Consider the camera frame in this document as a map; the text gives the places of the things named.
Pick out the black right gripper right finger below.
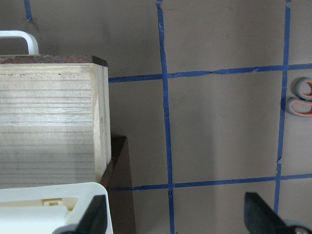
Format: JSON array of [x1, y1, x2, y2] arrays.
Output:
[[244, 192, 312, 234]]

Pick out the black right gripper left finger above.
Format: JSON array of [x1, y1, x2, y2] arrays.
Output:
[[52, 195, 108, 234]]

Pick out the light wooden drawer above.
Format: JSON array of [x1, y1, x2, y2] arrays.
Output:
[[0, 55, 111, 189]]

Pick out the grey orange scissors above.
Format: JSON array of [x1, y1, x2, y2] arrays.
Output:
[[286, 78, 312, 117]]

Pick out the cream plastic tray organizer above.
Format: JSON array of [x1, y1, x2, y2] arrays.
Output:
[[0, 182, 113, 234]]

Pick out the white drawer handle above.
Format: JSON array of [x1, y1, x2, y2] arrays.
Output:
[[0, 30, 39, 55]]

